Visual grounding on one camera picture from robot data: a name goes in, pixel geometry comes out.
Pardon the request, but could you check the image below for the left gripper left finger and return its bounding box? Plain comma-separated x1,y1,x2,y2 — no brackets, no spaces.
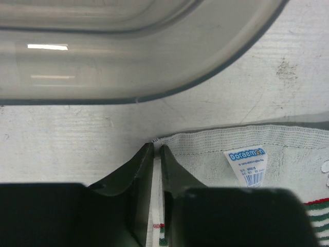
89,143,154,246

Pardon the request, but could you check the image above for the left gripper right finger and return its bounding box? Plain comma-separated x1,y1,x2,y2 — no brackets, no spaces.
160,145,207,246

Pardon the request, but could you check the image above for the green white striped towel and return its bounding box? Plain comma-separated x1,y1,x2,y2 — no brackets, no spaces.
153,122,328,246

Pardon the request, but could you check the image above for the clear grey plastic container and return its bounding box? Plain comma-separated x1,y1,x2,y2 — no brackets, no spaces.
1,1,287,105

